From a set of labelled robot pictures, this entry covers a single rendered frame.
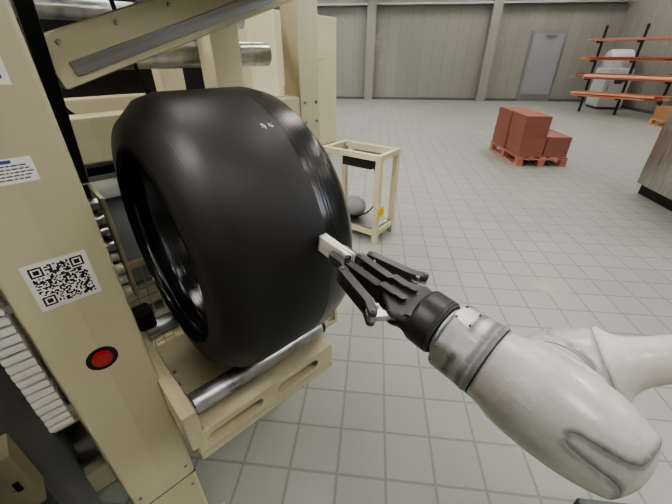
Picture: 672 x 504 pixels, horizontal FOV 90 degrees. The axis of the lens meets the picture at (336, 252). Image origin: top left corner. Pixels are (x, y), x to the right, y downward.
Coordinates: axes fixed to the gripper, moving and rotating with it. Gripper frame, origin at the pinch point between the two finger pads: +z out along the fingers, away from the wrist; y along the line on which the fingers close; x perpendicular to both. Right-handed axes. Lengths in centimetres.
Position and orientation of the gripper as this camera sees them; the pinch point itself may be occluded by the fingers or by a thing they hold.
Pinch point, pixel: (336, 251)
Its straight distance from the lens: 53.6
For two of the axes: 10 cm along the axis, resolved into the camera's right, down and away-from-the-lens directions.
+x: -1.0, 8.0, 5.9
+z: -6.8, -4.9, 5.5
